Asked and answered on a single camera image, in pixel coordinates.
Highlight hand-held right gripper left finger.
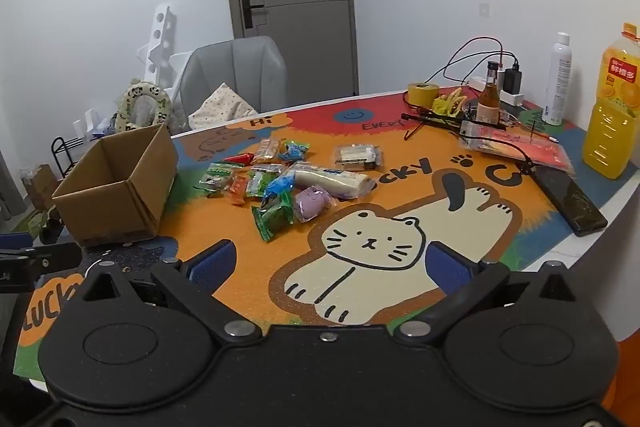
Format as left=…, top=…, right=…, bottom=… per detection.
left=74, top=240, right=262, bottom=342

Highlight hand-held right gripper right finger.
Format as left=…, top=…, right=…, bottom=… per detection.
left=395, top=241, right=576, bottom=342

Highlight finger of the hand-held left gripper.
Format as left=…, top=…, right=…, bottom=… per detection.
left=21, top=242, right=83, bottom=271
left=0, top=232, right=35, bottom=251

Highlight orange paw-print packet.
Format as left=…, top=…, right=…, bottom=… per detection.
left=227, top=174, right=251, bottom=206

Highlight brown cardboard box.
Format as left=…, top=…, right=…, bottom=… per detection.
left=51, top=123, right=179, bottom=248

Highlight pile of mixed snack packets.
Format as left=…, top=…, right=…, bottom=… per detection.
left=200, top=141, right=377, bottom=243

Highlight orange biscuit packet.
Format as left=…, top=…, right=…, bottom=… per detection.
left=254, top=139, right=279, bottom=166

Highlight clear cake packet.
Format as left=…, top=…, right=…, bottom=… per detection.
left=332, top=144, right=382, bottom=172

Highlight green floor mat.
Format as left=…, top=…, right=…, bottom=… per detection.
left=10, top=209, right=54, bottom=241

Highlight small printed cardboard box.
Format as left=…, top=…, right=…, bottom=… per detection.
left=20, top=164, right=59, bottom=208

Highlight black shoe rack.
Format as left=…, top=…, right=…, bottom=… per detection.
left=50, top=135, right=97, bottom=180

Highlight black phone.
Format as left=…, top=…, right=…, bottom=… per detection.
left=529, top=164, right=609, bottom=238

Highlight red plastic packet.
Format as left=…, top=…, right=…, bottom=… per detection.
left=459, top=119, right=575, bottom=173

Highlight black thin tool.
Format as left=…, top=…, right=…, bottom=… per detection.
left=402, top=111, right=469, bottom=128

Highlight cream dotted cushion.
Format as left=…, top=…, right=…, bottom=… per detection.
left=189, top=82, right=260, bottom=130

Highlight yellow plastic clips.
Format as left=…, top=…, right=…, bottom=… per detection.
left=432, top=89, right=469, bottom=116

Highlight brown glass bottle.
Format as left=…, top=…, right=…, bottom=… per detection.
left=475, top=60, right=503, bottom=124

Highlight yellow tape roll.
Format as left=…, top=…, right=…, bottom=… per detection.
left=403, top=81, right=441, bottom=108

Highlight white power strip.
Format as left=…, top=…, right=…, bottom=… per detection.
left=469, top=76, right=526, bottom=108

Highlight black charger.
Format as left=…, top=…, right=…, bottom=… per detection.
left=502, top=66, right=523, bottom=96

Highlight grey chair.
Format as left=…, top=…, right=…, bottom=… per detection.
left=178, top=35, right=289, bottom=118

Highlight white spray can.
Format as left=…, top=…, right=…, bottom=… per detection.
left=542, top=32, right=573, bottom=126

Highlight orange juice bottle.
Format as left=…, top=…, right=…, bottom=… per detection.
left=582, top=22, right=640, bottom=180

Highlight white plastic rack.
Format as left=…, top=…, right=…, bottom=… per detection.
left=134, top=4, right=194, bottom=108

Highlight black phone cable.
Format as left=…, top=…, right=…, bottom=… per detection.
left=465, top=134, right=539, bottom=173

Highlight thin black wire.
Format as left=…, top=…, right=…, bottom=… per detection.
left=403, top=106, right=469, bottom=142

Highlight panda print ring cushion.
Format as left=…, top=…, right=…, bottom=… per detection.
left=115, top=79, right=172, bottom=134

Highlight black charger cable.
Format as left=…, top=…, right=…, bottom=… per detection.
left=442, top=37, right=521, bottom=84

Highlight black door handle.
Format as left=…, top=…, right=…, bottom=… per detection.
left=242, top=0, right=266, bottom=30

